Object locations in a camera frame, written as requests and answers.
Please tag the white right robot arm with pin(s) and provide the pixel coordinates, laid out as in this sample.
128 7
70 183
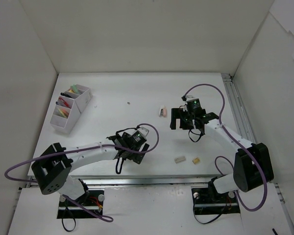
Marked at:
252 165

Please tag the white eraser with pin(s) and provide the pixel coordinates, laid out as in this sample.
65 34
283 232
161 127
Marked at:
179 159

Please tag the twin orange yellow highlighter pack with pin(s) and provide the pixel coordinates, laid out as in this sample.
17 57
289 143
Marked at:
63 113

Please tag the white compartment organizer box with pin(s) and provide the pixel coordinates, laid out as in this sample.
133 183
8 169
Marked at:
78 104

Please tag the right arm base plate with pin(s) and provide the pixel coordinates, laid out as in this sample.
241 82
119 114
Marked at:
206 203

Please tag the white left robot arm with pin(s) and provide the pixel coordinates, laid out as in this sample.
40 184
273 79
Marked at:
52 174

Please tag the red gel pen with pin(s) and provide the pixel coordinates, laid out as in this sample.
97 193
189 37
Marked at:
64 102

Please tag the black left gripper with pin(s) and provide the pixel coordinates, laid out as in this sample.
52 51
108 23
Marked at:
139 155

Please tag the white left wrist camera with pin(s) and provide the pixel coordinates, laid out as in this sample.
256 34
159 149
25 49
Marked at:
144 131

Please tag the small tan staples box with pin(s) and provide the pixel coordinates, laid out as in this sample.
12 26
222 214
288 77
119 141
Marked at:
196 160

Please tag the green highlighter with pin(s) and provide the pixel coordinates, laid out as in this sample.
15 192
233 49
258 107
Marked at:
75 90

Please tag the pink mini stapler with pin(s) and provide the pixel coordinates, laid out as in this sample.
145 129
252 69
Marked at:
163 111

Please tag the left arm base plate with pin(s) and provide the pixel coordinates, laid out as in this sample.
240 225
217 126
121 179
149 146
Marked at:
93 203

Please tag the aluminium rail frame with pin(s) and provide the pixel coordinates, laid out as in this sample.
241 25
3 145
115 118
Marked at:
123 100

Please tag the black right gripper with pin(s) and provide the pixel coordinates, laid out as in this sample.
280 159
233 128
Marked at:
175 117

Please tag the black handled scissors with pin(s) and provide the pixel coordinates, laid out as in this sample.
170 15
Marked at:
66 95

